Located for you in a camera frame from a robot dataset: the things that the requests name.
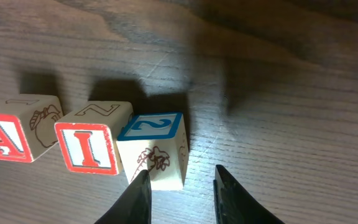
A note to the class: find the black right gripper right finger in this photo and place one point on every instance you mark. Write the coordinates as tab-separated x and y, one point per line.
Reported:
234	205

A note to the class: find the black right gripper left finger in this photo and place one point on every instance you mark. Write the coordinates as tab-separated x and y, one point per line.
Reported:
134	206

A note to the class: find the blue 2 block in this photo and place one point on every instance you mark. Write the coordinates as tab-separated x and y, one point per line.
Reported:
158	144

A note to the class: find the red I block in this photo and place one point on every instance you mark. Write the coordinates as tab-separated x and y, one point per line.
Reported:
88	135

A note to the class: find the red A block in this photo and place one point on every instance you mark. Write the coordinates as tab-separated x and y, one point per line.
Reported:
27	126

